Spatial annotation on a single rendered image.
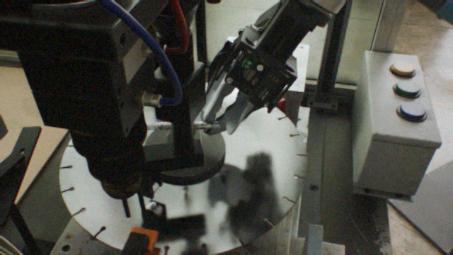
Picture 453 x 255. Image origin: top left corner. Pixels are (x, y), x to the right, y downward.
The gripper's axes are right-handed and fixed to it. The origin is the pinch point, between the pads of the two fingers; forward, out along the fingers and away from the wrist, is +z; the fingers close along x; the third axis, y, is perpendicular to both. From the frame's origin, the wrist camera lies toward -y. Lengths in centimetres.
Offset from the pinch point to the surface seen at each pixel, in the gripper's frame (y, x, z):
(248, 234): 13.2, 8.6, 2.3
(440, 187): -103, 111, 26
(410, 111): -18.4, 29.3, -12.0
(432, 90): -180, 119, 6
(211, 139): -0.2, 1.1, 2.3
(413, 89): -25.1, 30.3, -14.1
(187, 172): 6.1, 0.2, 4.5
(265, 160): 1.6, 8.5, -0.3
